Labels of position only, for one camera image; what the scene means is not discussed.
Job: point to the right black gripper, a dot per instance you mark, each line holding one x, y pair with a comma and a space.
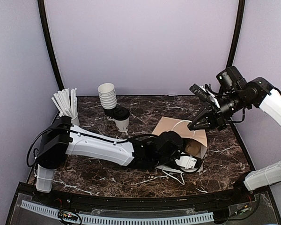
218, 116

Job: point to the brown paper bag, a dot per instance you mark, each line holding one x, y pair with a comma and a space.
186, 164

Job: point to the white paper coffee cup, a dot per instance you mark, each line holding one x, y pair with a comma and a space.
122, 125

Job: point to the black coffee cup lid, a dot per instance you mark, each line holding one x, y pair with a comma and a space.
120, 113

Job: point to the stack of paper cups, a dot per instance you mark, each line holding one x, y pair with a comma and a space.
108, 98

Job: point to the brown pulp cup carrier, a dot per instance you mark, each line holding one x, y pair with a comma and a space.
193, 147

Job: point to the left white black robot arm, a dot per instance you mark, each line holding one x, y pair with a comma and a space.
64, 138

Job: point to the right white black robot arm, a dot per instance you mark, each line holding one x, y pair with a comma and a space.
264, 96

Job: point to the white cup holding straws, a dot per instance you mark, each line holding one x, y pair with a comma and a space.
75, 119

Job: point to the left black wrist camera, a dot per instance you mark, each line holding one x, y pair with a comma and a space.
168, 143

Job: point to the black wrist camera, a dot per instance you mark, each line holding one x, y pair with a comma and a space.
231, 79
168, 143

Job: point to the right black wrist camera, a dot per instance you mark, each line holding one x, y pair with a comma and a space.
231, 79

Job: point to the black curved front rail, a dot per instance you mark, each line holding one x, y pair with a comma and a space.
72, 201

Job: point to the right black frame post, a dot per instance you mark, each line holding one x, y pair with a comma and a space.
236, 33

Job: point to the black frame post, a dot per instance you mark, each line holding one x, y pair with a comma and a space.
236, 33
49, 45

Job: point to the grey slotted cable duct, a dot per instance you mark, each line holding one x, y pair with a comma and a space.
108, 217

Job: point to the left black frame post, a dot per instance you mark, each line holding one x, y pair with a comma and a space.
49, 45

